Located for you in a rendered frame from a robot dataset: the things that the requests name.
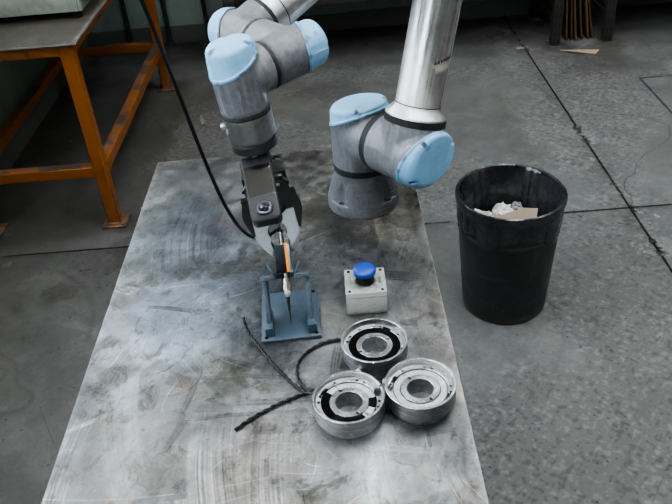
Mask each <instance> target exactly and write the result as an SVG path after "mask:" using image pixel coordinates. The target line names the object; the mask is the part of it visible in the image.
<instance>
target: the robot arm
mask: <svg viewBox="0 0 672 504"><path fill-rule="evenodd" d="M317 1H318V0H247V1H246V2H245V3H243V4H242V5H241V6H240V7H238V8H235V7H225V8H221V9H219V10H217V11H216V12H215V13H214V14H213V15H212V17H211V19H210V21H209V24H208V37H209V40H210V44H209V45H208V46H207V48H206V50H205V58H206V64H207V68H208V73H209V79H210V82H211V83H212V85H213V89H214V92H215V96H216V99H217V102H218V106H219V109H220V113H221V116H222V119H223V122H224V123H222V124H221V125H220V128H221V130H226V129H227V130H226V133H227V136H228V139H229V142H230V143H231V146H232V150H233V152H234V154H236V155H238V156H244V157H247V158H244V159H242V160H241V163H239V164H240V174H241V182H242V184H243V188H242V189H241V190H242V194H244V195H245V198H242V199H240V203H241V205H242V208H241V210H242V218H243V221H244V223H245V225H246V227H247V228H248V229H249V231H250V232H251V234H252V235H253V237H255V239H256V240H257V241H258V243H259V244H260V245H261V246H262V248H263V249H264V250H265V251H266V252H268V253H269V254H270V255H271V256H273V257H275V252H274V249H273V248H274V244H273V243H272V238H271V233H270V232H269V230H268V229H269V226H270V225H274V224H278V223H282V224H283V225H285V227H286V229H285V230H286V235H287V237H288V238H289V241H288V242H289V247H290V249H291V251H292V252H294V251H295V250H296V247H297V245H298V242H299V237H300V229H301V221H302V204H301V200H300V197H299V195H298V194H297V193H296V190H295V187H294V186H293V187H290V188H289V178H287V175H286V171H285V167H284V163H283V159H282V155H281V153H280V154H276V155H271V154H270V150H271V149H272V148H273V147H274V146H275V145H276V144H277V136H276V125H275V121H274V117H273V113H272V109H271V106H270V102H269V98H268V92H270V91H272V90H274V89H276V88H278V87H280V86H282V85H284V84H286V83H288V82H290V81H292V80H294V79H296V78H298V77H300V76H302V75H304V74H306V73H307V74H309V73H311V71H312V70H314V69H315V68H317V67H319V66H321V65H322V64H324V63H325V62H326V60H327V58H328V55H329V45H328V40H327V37H326V35H325V33H324V31H323V30H322V28H321V27H320V26H319V25H318V24H317V23H316V22H315V21H313V20H310V19H304V20H301V21H299V22H297V21H295V20H297V19H298V18H299V17H300V16H301V15H302V14H303V13H304V12H306V11H307V10H308V9H309V8H310V7H311V6H312V5H314V4H315V3H316V2H317ZM461 5H462V0H412V5H411V11H410V17H409V23H408V28H407V34H406V40H405V46H404V52H403V57H402V63H401V69H400V75H399V80H398V86H397V92H396V98H395V100H394V101H393V102H392V103H391V104H389V103H388V102H387V98H386V97H385V96H383V95H381V94H377V93H361V94H355V95H350V96H347V97H344V98H342V99H340V100H338V101H336V102H335V103H334V104H333V105H332V106H331V109H330V122H329V126H330V129H331V141H332V152H333V163H334V172H333V176H332V180H331V183H330V187H329V191H328V202H329V207H330V208H331V210H332V211H333V212H335V213H336V214H338V215H340V216H343V217H346V218H350V219H372V218H376V217H380V216H383V215H385V214H387V213H389V212H391V211H392V210H394V209H395V208H396V207H397V205H398V203H399V188H398V185H397V183H396V181H397V182H398V183H400V184H402V185H407V186H410V187H412V188H416V189H421V188H426V187H428V186H430V185H432V184H434V183H435V182H436V181H438V179H439V178H440V177H441V176H442V175H443V174H444V173H445V172H446V170H447V169H448V167H449V165H450V163H451V161H452V158H453V154H454V142H452V141H453V139H452V137H451V136H450V135H449V134H448V133H447V132H445V127H446V122H447V116H446V115H445V113H444V112H443V111H442V108H441V105H442V100H443V95H444V90H445V85H446V80H447V75H448V70H449V65H450V60H451V55H452V50H453V45H454V40H455V35H456V30H457V25H458V20H459V15H460V10H461ZM294 21H295V22H294ZM292 23H293V24H292ZM291 24H292V25H291ZM275 158H280V160H279V159H276V160H275Z"/></svg>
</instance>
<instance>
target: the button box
mask: <svg viewBox="0 0 672 504"><path fill-rule="evenodd" d="M344 276H345V292H346V304H347V315H354V314H367V313H380V312H388V303H387V288H386V281H385V274H384V267H382V268H376V274H375V275H374V276H373V277H371V278H368V280H367V281H363V280H362V279H359V278H357V277H355V276H354V275H353V270H344Z"/></svg>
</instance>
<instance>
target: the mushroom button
mask: <svg viewBox="0 0 672 504"><path fill-rule="evenodd" d="M375 274H376V267H375V266H374V265H373V264H372V263H369V262H361V263H358V264H356V265H355V266H354V268H353V275H354V276H355V277H357V278H359V279H362V280H363V281H367V280H368V278H371V277H373V276H374V275H375Z"/></svg>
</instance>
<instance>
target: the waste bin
mask: <svg viewBox="0 0 672 504"><path fill-rule="evenodd" d="M455 199H456V209H457V221H458V228H459V243H460V261H461V279H462V297H463V302H464V305H465V306H466V308H467V309H468V310H469V311H470V312H471V313H472V314H474V315H475V316H477V317H479V318H480V319H483V320H485V321H488V322H492V323H497V324H517V323H522V322H525V321H528V320H531V319H533V318H534V317H536V316H537V315H538V314H539V313H540V312H541V311H542V310H543V308H544V305H545V300H546V295H547V290H548V285H549V280H550V275H551V270H552V265H553V260H554V255H555V250H556V245H557V240H558V235H559V233H560V229H561V224H562V221H563V216H564V210H565V207H566V205H567V201H568V193H567V190H566V188H565V186H564V185H563V184H562V183H561V182H560V181H559V180H558V179H557V178H556V177H554V176H553V175H551V174H550V173H548V172H546V171H544V170H542V169H539V168H535V167H531V166H527V165H520V164H495V165H488V166H484V167H480V168H477V169H475V170H472V171H470V172H469V173H467V174H465V175H464V176H463V177H461V178H460V180H459V181H458V183H457V185H456V188H455ZM514 201H516V202H521V205H522V207H523V208H538V212H537V217H535V218H529V219H502V218H496V217H491V216H488V215H484V214H482V213H479V212H477V211H475V210H474V209H475V208H476V209H479V210H481V211H490V212H491V211H492V209H493V207H494V206H495V205H496V204H497V203H502V202H504V204H506V205H509V204H512V203H513V202H514Z"/></svg>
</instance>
